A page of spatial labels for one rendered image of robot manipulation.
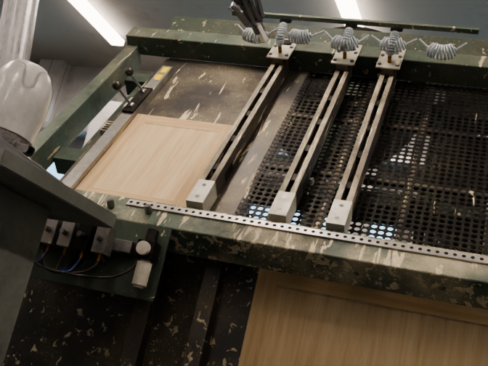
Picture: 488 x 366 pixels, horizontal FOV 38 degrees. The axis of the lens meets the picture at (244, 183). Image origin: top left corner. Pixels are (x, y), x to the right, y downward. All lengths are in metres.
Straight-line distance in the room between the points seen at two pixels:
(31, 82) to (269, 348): 1.15
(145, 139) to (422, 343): 1.29
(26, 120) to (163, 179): 0.81
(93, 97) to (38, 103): 1.23
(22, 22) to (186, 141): 0.87
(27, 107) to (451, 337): 1.44
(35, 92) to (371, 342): 1.29
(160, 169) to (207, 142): 0.24
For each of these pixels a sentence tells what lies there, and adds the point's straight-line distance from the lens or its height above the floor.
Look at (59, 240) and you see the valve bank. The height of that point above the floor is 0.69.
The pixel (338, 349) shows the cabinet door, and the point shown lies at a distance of 2.39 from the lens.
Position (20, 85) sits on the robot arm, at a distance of 1.95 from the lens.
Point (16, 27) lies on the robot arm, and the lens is 2.24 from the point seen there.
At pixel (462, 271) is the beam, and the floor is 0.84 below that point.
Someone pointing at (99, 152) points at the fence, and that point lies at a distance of 2.77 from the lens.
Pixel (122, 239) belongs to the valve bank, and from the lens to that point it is 2.38.
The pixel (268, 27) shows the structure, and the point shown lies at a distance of 3.82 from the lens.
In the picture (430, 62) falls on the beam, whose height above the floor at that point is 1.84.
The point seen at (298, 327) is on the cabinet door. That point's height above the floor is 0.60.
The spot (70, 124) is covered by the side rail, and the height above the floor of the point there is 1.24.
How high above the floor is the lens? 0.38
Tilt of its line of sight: 15 degrees up
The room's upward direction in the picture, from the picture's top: 13 degrees clockwise
